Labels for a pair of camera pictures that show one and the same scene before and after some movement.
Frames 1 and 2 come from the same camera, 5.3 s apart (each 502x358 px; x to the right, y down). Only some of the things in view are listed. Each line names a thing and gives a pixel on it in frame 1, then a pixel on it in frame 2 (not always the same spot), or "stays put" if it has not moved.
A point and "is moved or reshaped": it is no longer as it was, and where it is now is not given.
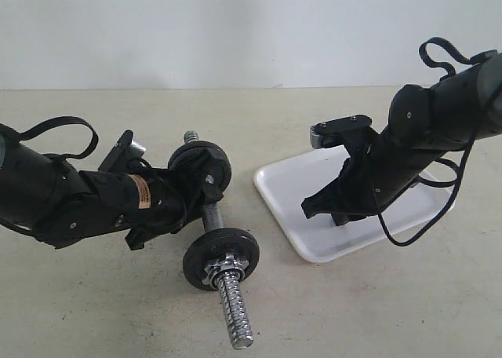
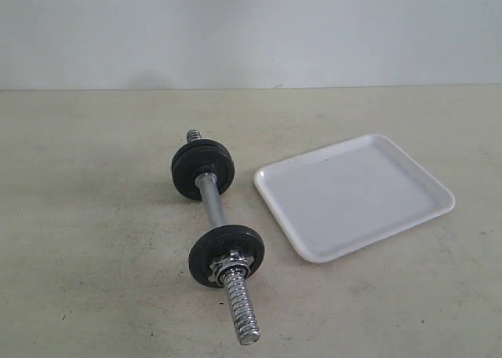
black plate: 209,246 is moved or reshaped
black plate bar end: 206,159 stays put
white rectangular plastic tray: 289,183 stays put
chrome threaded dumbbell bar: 230,284 is moved or reshaped
